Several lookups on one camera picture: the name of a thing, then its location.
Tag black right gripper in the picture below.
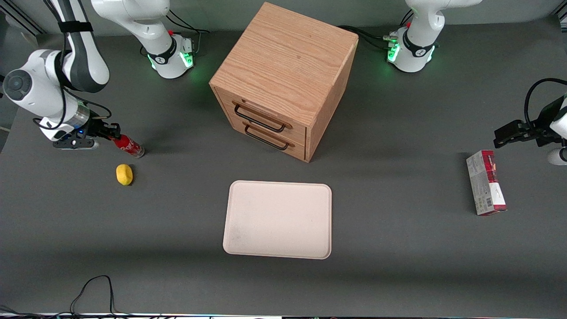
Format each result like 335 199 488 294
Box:
80 111 121 141

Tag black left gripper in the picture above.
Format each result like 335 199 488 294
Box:
493 94 567 149

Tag red coke bottle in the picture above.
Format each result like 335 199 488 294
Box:
110 133 145 159

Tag beige plastic tray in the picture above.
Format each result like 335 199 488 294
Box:
222 180 333 260

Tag yellow lemon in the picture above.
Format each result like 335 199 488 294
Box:
116 163 134 186

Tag grey and red carton box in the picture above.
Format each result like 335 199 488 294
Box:
466 150 508 217

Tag wooden drawer front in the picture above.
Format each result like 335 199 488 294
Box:
214 87 308 144
221 111 307 162

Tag wooden drawer cabinet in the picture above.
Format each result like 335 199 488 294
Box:
209 2 359 163

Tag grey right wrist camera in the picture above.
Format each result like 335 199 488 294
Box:
52 136 100 151

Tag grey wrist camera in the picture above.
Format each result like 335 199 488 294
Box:
546 148 567 166
52 136 100 151

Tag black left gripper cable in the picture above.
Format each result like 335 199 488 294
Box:
524 78 567 130

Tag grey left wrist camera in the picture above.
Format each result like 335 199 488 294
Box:
546 148 567 166

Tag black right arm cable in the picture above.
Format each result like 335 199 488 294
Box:
32 0 112 132

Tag black right base cables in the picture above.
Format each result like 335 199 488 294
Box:
140 5 211 57

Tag black base cables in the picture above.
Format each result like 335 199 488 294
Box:
140 5 211 57
336 8 415 51

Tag black metal drawer handle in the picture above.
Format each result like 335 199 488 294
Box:
233 101 293 133
243 122 295 151

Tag black looped table cable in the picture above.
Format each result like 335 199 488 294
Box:
0 275 133 319

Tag black left base cables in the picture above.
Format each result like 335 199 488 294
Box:
336 8 415 51

